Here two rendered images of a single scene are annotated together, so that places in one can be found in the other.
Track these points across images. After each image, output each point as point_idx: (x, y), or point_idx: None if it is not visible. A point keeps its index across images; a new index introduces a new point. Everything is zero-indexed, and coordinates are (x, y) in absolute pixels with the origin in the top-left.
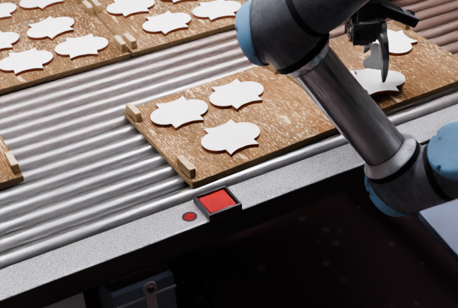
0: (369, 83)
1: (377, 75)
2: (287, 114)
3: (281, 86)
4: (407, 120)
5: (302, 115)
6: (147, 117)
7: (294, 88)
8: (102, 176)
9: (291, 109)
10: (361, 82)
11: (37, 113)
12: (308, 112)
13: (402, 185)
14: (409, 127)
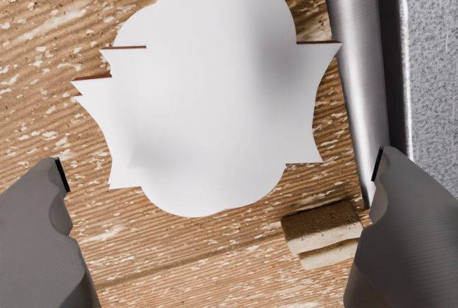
0: (245, 142)
1: (191, 97)
2: (282, 302)
3: (154, 300)
4: (379, 13)
5: (296, 282)
6: None
7: (172, 281)
8: None
9: (262, 296)
10: (232, 167)
11: None
12: (286, 272)
13: None
14: (435, 26)
